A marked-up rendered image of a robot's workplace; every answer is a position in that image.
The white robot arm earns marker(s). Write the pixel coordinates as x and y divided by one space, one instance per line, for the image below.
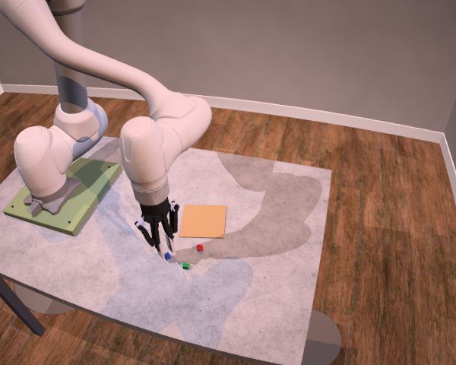
148 145

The orange flat mat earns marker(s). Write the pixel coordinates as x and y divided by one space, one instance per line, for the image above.
203 221

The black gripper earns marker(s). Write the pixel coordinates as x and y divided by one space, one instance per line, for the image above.
151 214

